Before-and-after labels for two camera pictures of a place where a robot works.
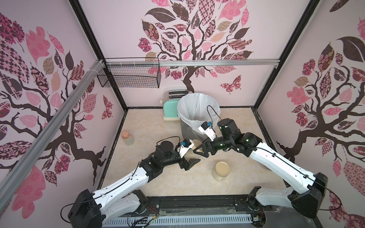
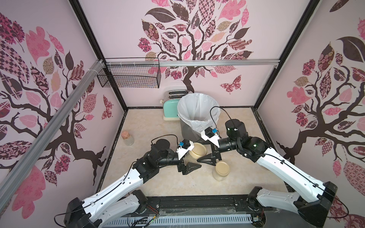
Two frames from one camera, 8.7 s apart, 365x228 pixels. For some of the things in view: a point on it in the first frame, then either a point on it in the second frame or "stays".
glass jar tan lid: (221, 171) stays
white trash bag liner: (195, 109) stays
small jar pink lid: (128, 139) stays
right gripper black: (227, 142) to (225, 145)
